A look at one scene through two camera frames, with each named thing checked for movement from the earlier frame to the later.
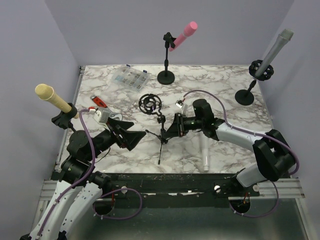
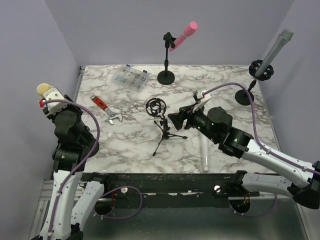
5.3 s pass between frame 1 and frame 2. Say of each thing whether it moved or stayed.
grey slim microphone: stayed
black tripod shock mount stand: moved
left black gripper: moved
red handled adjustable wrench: stayed
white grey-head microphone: stayed
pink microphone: stayed
